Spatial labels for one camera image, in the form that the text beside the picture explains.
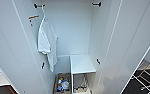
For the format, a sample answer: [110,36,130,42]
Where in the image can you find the white wardrobe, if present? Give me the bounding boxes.
[11,0,123,94]

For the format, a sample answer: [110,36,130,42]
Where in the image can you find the white inner shelf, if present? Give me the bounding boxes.
[69,53,98,75]

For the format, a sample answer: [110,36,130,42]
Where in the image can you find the white t-shirt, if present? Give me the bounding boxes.
[36,16,59,73]

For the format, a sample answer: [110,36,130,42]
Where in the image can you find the white blue bottle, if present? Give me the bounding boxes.
[61,80,71,92]

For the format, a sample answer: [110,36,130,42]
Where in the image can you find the small colourful toy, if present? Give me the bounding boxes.
[56,77,63,93]

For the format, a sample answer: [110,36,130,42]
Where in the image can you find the brown storage basket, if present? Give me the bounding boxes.
[53,72,72,94]

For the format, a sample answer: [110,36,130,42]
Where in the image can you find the orange white warning label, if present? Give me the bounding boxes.
[27,14,41,27]

